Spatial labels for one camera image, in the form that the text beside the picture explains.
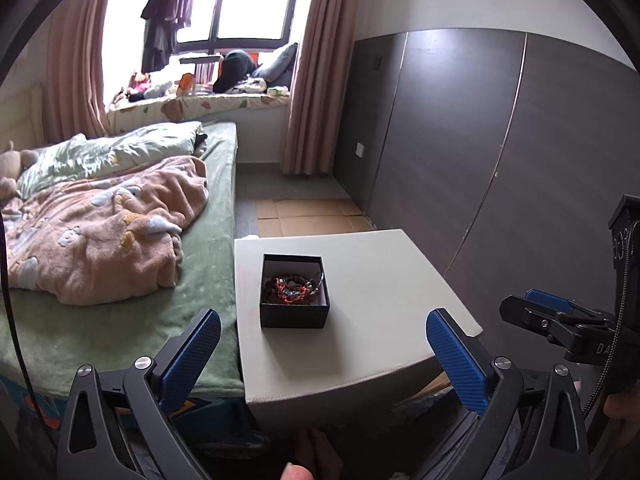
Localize flattened cardboard sheets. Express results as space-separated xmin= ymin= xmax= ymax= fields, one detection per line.
xmin=256 ymin=198 xmax=374 ymax=237

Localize hanging dark clothes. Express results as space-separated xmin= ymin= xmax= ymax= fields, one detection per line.
xmin=141 ymin=0 xmax=193 ymax=74

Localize pink curtain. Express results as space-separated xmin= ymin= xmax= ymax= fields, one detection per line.
xmin=281 ymin=0 xmax=359 ymax=176
xmin=46 ymin=0 xmax=108 ymax=143

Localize left hand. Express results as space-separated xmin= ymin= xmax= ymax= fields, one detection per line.
xmin=281 ymin=463 xmax=314 ymax=480

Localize left pink curtain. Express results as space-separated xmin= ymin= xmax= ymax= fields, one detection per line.
xmin=46 ymin=0 xmax=108 ymax=143

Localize black jewelry box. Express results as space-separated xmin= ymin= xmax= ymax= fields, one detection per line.
xmin=259 ymin=254 xmax=331 ymax=330

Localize pink fleece blanket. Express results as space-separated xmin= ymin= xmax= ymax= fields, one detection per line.
xmin=3 ymin=155 xmax=208 ymax=306

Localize floral window seat cushion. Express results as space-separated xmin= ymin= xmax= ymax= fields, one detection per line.
xmin=106 ymin=93 xmax=290 ymax=134

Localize cream bed headboard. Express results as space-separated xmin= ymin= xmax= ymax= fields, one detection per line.
xmin=0 ymin=84 xmax=46 ymax=151

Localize white leather table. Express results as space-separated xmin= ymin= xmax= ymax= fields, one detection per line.
xmin=234 ymin=230 xmax=482 ymax=428

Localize right hand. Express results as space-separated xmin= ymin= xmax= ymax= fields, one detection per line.
xmin=603 ymin=391 xmax=640 ymax=439

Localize grey pillow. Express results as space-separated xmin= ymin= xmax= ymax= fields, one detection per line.
xmin=252 ymin=42 xmax=298 ymax=88

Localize orange item on sill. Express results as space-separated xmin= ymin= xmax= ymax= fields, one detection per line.
xmin=176 ymin=73 xmax=195 ymax=96

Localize green bed sheet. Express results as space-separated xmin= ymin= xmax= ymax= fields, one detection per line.
xmin=1 ymin=122 xmax=244 ymax=399

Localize green floral duvet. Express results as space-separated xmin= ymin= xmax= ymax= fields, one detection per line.
xmin=16 ymin=122 xmax=206 ymax=198

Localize plush toy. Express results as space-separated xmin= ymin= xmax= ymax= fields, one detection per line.
xmin=0 ymin=141 xmax=39 ymax=200

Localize black bag on sill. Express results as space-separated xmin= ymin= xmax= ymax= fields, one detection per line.
xmin=213 ymin=50 xmax=257 ymax=93

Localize window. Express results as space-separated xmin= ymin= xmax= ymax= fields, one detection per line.
xmin=177 ymin=0 xmax=296 ymax=54

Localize red string bracelet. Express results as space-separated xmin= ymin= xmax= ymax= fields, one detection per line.
xmin=271 ymin=284 xmax=312 ymax=305

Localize silver chain bracelet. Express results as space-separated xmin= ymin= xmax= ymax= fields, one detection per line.
xmin=301 ymin=271 xmax=327 ymax=298

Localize black cable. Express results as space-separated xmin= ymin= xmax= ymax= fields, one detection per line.
xmin=0 ymin=213 xmax=49 ymax=421

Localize right pink curtain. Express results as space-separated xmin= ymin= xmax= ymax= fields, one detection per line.
xmin=281 ymin=0 xmax=359 ymax=176

